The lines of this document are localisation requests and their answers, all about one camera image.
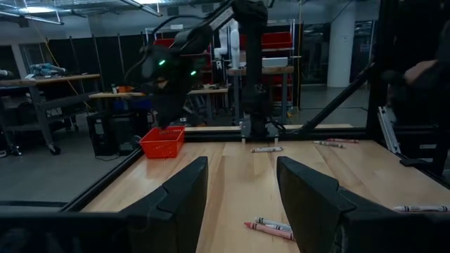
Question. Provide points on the white metal bracket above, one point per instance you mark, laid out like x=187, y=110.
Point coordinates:
x=388, y=133

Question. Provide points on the black computer tower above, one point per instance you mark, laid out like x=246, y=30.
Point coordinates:
x=105, y=133

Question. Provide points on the person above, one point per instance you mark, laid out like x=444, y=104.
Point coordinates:
x=420, y=72

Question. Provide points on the white box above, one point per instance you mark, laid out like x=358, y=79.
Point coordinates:
x=275, y=62

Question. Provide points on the small wooden table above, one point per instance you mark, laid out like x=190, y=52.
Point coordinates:
x=116, y=95

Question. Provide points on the red plastic basket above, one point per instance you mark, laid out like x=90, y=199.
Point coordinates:
x=161, y=145

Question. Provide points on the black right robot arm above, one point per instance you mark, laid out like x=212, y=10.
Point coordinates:
x=255, y=70

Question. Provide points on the white pillar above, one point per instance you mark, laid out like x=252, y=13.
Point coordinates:
x=341, y=52

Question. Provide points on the wooden top workbench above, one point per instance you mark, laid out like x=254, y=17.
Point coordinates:
x=63, y=78

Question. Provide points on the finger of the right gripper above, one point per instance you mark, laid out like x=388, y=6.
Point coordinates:
x=177, y=116
x=163, y=117

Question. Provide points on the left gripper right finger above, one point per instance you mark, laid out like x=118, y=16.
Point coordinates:
x=309, y=204

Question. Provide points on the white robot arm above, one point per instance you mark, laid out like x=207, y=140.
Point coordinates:
x=235, y=42

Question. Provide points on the black partition panels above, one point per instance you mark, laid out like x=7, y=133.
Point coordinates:
x=105, y=59

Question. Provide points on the red storage bins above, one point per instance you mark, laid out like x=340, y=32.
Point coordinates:
x=277, y=40

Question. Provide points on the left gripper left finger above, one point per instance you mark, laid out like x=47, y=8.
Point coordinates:
x=186, y=196

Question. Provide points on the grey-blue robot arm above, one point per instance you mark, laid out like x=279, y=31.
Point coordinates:
x=45, y=69

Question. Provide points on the wooden top table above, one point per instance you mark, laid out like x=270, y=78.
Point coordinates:
x=277, y=70
x=207, y=91

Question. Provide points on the white crayon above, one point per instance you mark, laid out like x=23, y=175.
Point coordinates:
x=328, y=144
x=267, y=149
x=272, y=222
x=422, y=208
x=281, y=228

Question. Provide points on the red storage bin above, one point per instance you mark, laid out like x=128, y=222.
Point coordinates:
x=163, y=42

